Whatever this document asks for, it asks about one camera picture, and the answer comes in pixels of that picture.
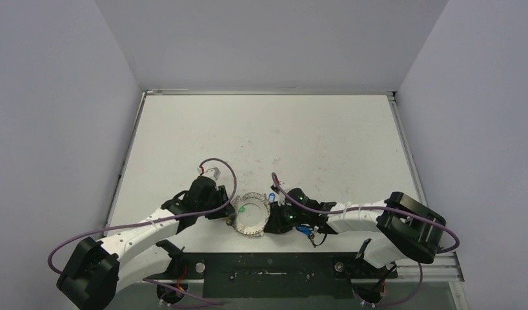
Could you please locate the purple cable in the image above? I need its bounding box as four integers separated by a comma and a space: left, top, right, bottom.
47, 158, 238, 309
270, 172, 461, 309

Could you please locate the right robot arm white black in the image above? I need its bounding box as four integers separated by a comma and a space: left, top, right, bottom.
264, 188, 446, 277

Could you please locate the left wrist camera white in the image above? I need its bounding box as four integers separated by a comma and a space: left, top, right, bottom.
200, 167, 221, 182

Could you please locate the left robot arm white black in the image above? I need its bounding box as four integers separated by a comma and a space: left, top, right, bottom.
56, 169, 229, 309

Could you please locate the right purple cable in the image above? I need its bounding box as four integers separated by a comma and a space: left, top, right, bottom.
270, 172, 461, 309

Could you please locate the metal disc with key rings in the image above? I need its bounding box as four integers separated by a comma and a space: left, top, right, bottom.
228, 192, 270, 238

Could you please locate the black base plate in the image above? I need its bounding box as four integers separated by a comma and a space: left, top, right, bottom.
151, 252, 398, 299

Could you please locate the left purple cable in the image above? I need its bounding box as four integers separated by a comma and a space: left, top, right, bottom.
47, 158, 238, 309

